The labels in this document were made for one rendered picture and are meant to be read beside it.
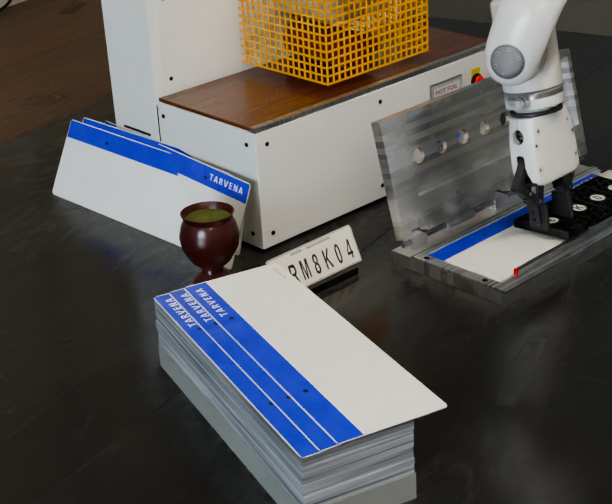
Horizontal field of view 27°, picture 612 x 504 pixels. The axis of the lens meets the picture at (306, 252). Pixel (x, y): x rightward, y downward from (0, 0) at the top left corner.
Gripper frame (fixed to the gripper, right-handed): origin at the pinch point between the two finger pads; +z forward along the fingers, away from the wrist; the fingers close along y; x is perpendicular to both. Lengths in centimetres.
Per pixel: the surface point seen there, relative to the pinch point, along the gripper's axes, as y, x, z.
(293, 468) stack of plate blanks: -71, -21, 2
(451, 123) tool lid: -4.6, 12.3, -14.2
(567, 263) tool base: -6.0, -6.4, 5.3
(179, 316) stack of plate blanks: -61, 8, -6
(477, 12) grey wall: 186, 171, 2
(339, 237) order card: -26.4, 16.7, -3.6
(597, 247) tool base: 1.2, -6.4, 5.4
